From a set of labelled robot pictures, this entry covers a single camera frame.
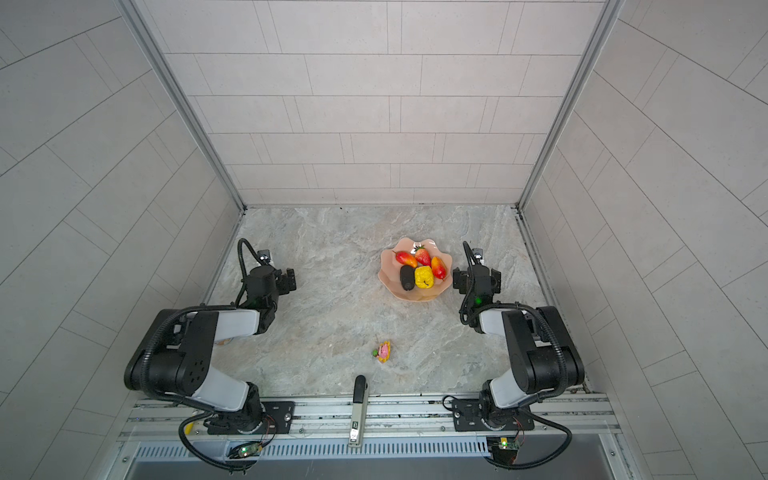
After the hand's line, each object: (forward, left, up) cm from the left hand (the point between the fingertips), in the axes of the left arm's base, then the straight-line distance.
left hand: (281, 264), depth 94 cm
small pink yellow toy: (-26, -34, 0) cm, 43 cm away
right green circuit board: (-47, -62, -5) cm, 78 cm away
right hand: (0, -62, -1) cm, 62 cm away
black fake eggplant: (-3, -40, -2) cm, 40 cm away
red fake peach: (-2, -50, +2) cm, 50 cm away
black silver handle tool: (-40, -28, -1) cm, 49 cm away
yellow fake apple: (-4, -45, 0) cm, 46 cm away
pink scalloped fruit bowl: (-2, -34, -2) cm, 35 cm away
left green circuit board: (-47, -4, -2) cm, 47 cm away
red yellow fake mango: (+3, -40, 0) cm, 40 cm away
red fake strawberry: (+4, -45, 0) cm, 45 cm away
